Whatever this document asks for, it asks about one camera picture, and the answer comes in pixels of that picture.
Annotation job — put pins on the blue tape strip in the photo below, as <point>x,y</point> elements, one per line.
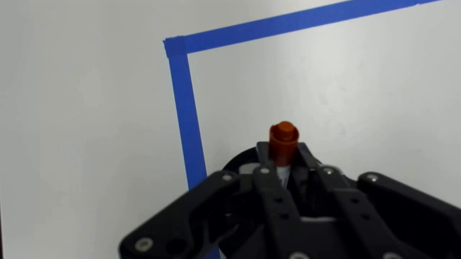
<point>289,22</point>
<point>188,120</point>

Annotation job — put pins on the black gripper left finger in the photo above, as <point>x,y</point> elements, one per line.
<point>269,206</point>

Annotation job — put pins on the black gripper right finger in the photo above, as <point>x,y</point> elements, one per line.
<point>384,210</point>

